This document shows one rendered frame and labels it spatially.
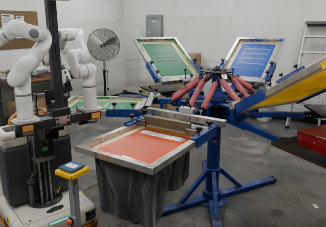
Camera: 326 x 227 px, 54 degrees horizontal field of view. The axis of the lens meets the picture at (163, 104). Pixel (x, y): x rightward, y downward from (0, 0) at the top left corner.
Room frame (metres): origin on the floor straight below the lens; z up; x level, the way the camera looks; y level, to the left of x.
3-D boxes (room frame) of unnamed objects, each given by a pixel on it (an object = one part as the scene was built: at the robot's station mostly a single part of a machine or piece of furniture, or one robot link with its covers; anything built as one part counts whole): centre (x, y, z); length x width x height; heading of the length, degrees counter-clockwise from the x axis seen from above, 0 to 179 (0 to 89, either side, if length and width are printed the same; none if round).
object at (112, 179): (1.76, 0.24, 0.74); 0.45 x 0.03 x 0.43; 57
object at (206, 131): (2.05, -0.28, 0.98); 0.30 x 0.05 x 0.07; 147
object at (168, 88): (3.48, -0.19, 0.91); 1.34 x 0.40 x 0.08; 27
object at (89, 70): (2.17, 0.52, 1.37); 0.13 x 0.10 x 0.16; 139
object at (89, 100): (2.19, 0.52, 1.21); 0.16 x 0.13 x 0.15; 40
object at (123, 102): (2.93, 0.42, 1.05); 1.08 x 0.61 x 0.23; 87
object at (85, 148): (2.00, 0.08, 0.97); 0.79 x 0.58 x 0.04; 147
